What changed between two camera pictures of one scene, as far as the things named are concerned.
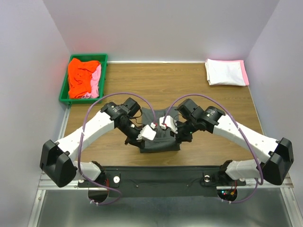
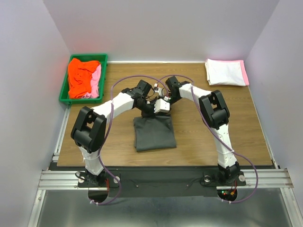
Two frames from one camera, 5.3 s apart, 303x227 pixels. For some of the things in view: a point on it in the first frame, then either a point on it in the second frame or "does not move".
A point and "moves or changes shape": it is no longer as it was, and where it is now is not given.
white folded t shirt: x=224 y=73 does not move
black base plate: x=164 y=181 does not move
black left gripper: x=134 y=141 → x=151 y=114
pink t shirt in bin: x=95 y=81 does not move
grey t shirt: x=164 y=140 moves or changes shape
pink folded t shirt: x=244 y=72 does not move
